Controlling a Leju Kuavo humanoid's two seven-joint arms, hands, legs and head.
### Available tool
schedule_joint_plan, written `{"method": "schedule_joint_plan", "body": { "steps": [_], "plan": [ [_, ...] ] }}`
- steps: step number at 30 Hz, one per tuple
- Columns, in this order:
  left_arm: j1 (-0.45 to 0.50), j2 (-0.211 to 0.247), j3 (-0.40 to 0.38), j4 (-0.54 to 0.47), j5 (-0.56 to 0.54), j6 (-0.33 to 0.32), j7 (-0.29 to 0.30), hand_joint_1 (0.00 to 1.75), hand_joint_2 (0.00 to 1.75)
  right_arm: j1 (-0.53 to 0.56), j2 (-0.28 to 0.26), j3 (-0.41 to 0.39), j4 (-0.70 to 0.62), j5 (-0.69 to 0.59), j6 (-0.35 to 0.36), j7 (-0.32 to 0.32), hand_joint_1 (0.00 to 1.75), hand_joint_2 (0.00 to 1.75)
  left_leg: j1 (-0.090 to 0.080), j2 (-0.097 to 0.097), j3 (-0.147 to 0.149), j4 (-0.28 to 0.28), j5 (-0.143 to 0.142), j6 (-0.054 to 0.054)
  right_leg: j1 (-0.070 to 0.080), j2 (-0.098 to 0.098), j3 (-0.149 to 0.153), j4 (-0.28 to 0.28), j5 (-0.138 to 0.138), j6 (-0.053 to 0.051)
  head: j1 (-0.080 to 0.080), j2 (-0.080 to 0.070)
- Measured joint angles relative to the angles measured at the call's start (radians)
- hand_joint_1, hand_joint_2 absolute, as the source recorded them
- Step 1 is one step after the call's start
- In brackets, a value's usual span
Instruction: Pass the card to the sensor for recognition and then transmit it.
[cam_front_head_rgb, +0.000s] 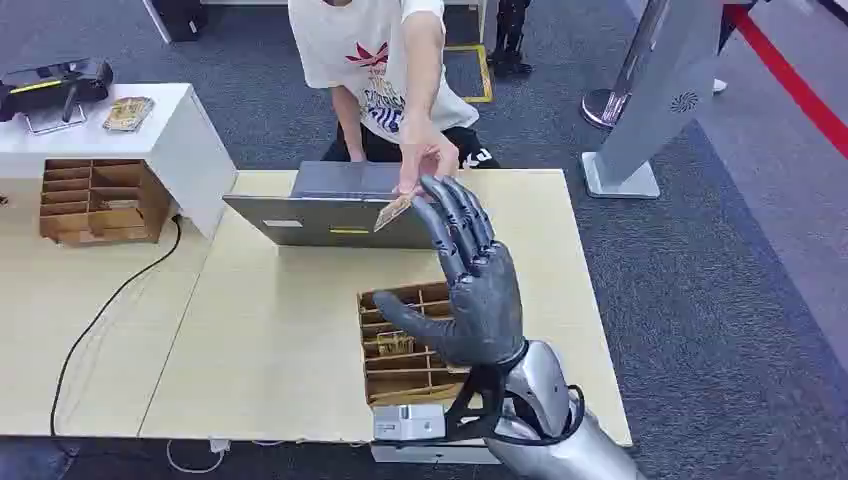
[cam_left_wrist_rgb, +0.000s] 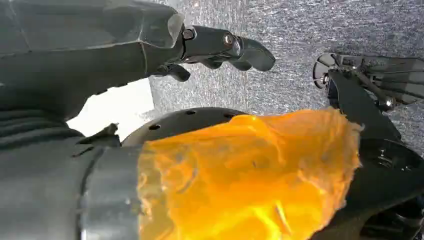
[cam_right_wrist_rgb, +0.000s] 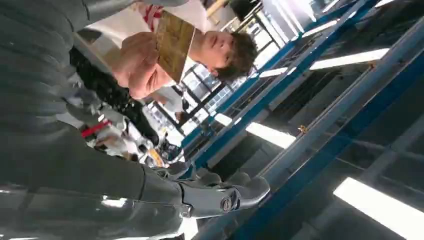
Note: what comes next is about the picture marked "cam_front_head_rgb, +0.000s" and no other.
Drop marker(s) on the person's left hand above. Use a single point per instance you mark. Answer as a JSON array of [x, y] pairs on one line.
[[424, 152]]

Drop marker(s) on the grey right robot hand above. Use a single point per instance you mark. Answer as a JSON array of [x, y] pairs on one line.
[[487, 305]]

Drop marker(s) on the printed card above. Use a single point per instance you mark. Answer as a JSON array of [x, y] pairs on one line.
[[391, 213]]

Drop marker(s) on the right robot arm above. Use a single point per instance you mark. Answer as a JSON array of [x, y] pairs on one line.
[[543, 384]]

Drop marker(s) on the cards standing in wooden box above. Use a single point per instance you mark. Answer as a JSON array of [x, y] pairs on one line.
[[394, 344]]

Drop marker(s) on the wooden card box with cards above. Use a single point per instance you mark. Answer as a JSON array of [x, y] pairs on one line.
[[397, 372]]

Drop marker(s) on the grey laptop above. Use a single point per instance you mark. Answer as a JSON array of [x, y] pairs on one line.
[[318, 222]]

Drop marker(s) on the person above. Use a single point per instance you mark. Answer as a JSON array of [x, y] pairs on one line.
[[344, 33]]

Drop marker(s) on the black legs and feet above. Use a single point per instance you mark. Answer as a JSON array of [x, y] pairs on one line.
[[510, 33]]

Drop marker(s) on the white cabinet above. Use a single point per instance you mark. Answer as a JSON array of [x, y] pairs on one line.
[[192, 152]]

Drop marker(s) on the grey kiosk stand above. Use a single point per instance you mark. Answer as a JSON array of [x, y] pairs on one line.
[[662, 79]]

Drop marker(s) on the black cabinet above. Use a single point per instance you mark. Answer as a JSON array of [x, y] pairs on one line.
[[179, 16]]

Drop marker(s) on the stack of printed cards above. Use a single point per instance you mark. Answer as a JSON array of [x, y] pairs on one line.
[[128, 114]]

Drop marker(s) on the white power adapter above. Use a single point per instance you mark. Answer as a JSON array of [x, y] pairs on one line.
[[219, 445]]

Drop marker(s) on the empty wooden card box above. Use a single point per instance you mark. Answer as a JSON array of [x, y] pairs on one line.
[[99, 218]]

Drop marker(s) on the black device with yellow stripe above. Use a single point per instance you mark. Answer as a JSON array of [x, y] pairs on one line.
[[60, 83]]

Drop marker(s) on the clear acrylic stand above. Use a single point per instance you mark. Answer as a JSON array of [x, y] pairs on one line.
[[46, 122]]

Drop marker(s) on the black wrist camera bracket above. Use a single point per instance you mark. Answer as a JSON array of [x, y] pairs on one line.
[[487, 397]]

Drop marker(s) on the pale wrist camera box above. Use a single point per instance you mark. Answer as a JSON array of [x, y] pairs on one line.
[[407, 422]]

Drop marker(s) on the white box under wrist camera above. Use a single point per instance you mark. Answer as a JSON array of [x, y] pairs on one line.
[[424, 454]]

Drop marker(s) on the chrome stanchion post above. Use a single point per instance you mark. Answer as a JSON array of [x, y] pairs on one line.
[[599, 107]]

